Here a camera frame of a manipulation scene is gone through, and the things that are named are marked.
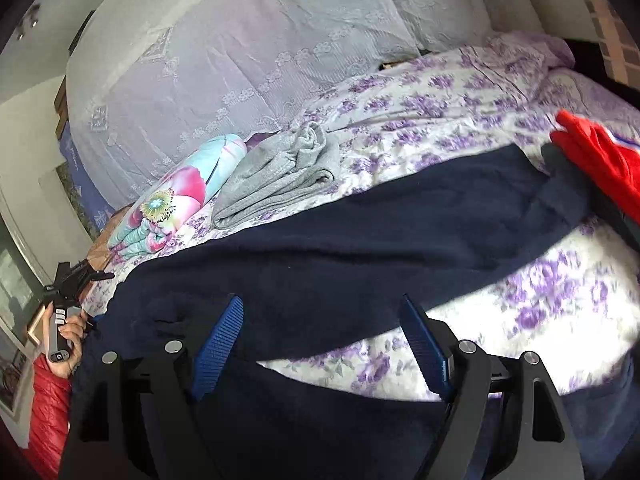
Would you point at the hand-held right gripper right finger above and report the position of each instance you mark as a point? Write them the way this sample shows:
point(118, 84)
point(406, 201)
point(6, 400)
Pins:
point(425, 345)

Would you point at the white lace cover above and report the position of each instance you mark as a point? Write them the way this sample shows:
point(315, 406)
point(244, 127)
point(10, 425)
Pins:
point(250, 60)

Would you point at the framed picture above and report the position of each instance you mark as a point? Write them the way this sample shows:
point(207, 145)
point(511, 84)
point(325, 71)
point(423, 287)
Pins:
point(67, 195)

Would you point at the folded grey garment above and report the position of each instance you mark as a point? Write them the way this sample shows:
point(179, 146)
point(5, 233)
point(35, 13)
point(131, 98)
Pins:
point(280, 180)

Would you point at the brown cardboard box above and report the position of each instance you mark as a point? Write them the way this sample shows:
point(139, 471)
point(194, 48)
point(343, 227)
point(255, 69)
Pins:
point(61, 105)

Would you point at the dark grey garment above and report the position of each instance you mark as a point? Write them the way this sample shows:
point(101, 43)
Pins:
point(615, 210)

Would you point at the black bed frame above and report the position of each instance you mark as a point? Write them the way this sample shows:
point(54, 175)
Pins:
point(590, 57)

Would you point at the lilac pillow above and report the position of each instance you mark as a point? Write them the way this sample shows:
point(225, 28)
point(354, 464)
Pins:
point(550, 47)

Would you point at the person's left forearm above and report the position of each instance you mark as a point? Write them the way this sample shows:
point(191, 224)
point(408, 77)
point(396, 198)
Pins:
point(47, 420)

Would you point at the metal hook rack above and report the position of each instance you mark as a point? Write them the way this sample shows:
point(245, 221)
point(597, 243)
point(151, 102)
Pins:
point(27, 22)

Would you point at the folded floral quilt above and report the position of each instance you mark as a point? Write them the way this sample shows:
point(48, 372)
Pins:
point(170, 200)

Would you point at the navy pants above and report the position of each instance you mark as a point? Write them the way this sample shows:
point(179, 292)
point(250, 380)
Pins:
point(325, 260)

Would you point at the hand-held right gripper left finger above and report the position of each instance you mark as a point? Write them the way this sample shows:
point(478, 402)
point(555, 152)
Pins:
point(220, 345)

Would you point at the brick pattern curtain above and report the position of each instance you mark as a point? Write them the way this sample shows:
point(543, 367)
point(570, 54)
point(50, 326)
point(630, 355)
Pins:
point(620, 35)

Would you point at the red blue white jacket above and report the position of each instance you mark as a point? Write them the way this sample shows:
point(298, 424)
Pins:
point(600, 150)

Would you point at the person's left hand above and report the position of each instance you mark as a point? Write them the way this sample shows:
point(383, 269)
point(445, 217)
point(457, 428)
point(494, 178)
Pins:
point(74, 332)

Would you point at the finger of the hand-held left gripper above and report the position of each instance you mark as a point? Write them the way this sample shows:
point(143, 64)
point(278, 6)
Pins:
point(75, 275)

